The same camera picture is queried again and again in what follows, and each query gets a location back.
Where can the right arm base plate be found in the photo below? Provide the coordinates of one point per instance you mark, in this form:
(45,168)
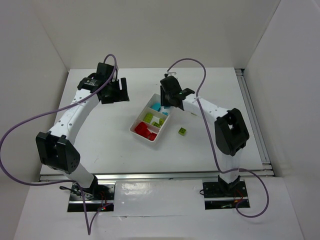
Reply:
(216,199)

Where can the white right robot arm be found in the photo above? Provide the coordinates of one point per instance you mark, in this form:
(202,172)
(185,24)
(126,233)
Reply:
(230,131)

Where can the cyan rounded lego in container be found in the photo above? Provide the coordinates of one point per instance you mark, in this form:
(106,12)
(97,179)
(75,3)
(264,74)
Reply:
(156,106)

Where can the red 2x4 lego brick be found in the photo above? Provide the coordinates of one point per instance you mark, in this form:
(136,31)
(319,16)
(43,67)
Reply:
(152,136)

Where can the lime green lego with print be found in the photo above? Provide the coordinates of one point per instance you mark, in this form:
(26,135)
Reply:
(158,123)

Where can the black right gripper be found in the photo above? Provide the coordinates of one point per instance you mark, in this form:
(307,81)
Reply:
(164,97)

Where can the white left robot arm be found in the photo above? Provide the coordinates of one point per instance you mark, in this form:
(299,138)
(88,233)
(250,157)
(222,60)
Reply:
(56,146)

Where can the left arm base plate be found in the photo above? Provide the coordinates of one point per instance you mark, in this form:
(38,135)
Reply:
(103,200)

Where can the white divided plastic container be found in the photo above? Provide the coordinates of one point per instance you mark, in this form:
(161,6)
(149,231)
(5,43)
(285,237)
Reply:
(151,122)

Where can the aluminium rail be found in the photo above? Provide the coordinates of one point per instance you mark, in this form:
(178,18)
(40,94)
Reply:
(266,164)
(158,176)

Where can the large red sloped lego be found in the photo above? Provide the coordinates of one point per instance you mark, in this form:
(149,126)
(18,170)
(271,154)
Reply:
(142,130)

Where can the lime green 2x2 lego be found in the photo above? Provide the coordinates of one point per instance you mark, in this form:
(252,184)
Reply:
(182,131)

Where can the lime green tall lego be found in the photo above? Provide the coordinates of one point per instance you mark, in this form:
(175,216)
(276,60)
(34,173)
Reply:
(148,118)

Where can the aluminium rail right side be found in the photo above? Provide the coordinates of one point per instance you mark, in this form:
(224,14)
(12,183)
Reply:
(266,164)

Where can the aluminium rail front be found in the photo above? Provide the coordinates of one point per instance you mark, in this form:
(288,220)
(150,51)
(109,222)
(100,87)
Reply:
(158,176)

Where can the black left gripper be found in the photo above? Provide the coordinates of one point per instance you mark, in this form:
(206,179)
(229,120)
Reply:
(116,91)

